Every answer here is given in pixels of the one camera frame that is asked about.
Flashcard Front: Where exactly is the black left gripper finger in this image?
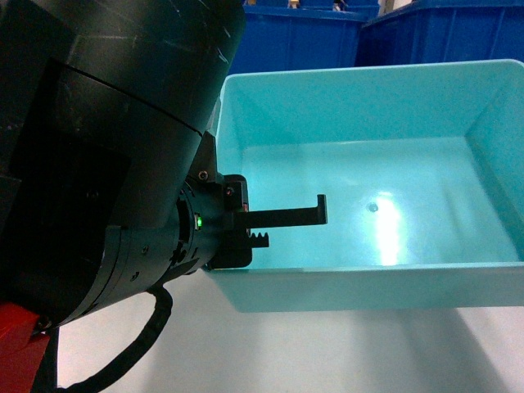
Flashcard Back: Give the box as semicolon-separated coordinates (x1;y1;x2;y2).
208;229;269;269
224;174;328;228

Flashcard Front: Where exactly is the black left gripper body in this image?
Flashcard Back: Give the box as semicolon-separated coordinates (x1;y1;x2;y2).
103;132;226;287

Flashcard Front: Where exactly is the teal plastic bin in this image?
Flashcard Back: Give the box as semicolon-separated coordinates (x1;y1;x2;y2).
209;60;523;313

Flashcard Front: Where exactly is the large blue bin centre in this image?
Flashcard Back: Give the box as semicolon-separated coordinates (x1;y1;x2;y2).
229;1;380;75

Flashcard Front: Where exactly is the large blue bin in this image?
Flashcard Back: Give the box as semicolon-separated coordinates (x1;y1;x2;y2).
355;1;523;66
229;1;380;75

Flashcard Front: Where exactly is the large blue bin right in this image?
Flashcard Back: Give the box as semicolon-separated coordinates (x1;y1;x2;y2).
355;1;523;66

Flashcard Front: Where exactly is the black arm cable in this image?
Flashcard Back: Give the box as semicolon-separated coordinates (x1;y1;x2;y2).
36;286;174;393

